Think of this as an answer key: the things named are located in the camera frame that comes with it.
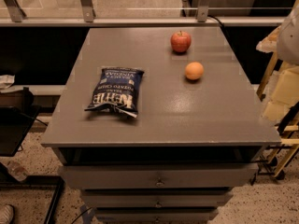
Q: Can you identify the orange fruit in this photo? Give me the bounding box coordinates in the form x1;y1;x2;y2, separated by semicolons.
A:
185;62;204;80

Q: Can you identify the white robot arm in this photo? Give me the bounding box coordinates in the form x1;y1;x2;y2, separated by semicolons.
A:
277;6;299;65

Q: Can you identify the red apple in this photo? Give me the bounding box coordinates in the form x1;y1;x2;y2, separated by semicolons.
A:
170;31;192;53

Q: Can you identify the grey drawer cabinet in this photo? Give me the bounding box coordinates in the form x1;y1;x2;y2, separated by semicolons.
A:
40;26;282;224

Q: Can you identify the blue Kettle chips bag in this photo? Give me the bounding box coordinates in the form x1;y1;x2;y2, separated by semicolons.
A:
85;67;144;118

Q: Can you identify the middle grey drawer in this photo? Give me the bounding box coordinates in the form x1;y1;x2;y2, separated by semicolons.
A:
81;190;233;208

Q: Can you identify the grey drawer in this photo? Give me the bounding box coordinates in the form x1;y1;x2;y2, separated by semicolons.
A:
81;190;233;208
94;208;218;223
58;163;258;189

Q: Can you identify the top grey drawer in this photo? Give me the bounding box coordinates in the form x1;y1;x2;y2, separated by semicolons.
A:
58;163;258;189

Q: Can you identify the bottom grey drawer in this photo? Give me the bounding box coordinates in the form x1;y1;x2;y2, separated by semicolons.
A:
94;208;218;223

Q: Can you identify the black side table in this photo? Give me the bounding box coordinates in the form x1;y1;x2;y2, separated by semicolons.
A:
0;87;40;157

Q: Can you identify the metal railing with glass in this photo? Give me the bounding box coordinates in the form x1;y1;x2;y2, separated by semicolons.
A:
0;0;298;27

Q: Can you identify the white sneaker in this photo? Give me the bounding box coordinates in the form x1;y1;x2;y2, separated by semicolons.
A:
0;204;15;224

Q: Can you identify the black floor frame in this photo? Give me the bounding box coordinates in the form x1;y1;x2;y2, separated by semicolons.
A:
0;175;65;224

